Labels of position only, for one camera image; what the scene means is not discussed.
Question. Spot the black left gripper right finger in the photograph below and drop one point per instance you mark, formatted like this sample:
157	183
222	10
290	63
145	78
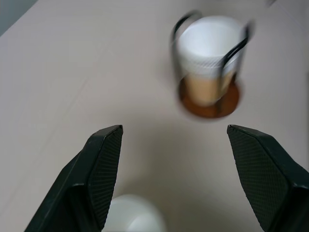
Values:
268	178

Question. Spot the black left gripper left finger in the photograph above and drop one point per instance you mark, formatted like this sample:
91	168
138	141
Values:
82	183

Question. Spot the brown paper cup white rim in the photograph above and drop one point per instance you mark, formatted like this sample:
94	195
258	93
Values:
208	62

